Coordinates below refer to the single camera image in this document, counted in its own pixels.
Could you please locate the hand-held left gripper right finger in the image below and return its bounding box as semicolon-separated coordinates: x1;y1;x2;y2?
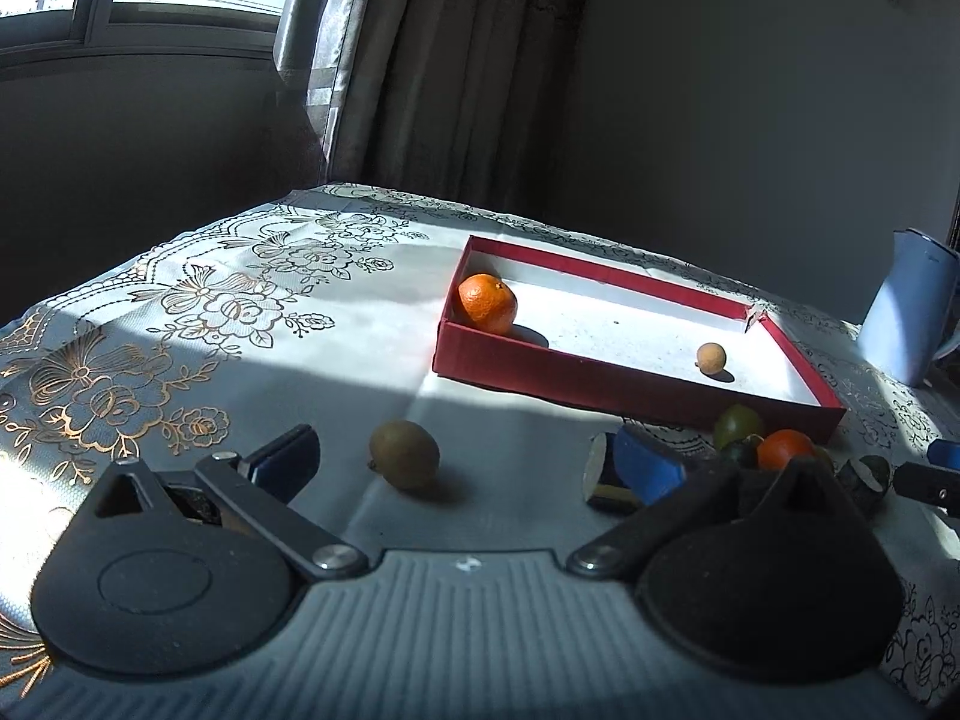
566;424;863;582

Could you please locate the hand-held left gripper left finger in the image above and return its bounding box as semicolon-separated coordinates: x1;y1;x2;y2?
75;424;368;582

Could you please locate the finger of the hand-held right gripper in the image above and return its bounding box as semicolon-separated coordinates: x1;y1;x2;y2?
891;439;960;518

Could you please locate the green cucumber piece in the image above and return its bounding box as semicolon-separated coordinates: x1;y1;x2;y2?
836;454;895;517

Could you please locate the red cardboard box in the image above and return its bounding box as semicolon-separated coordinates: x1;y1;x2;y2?
433;235;848;442

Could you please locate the light green tomato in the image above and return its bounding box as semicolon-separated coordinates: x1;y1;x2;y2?
712;403;764;449

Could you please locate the brown kiwi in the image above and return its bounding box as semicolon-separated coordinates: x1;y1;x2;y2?
367;420;441;492

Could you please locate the orange round fruit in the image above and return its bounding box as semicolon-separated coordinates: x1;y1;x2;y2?
756;429;817;472

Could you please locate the floral white tablecloth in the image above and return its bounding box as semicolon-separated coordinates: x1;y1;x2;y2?
0;182;960;720

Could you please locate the light blue kettle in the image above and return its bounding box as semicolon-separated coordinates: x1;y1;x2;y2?
856;229;960;387

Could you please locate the orange mandarin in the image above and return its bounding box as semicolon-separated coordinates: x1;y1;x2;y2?
458;274;518;336

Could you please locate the patterned curtain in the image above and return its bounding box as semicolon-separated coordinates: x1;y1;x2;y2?
274;0;601;203

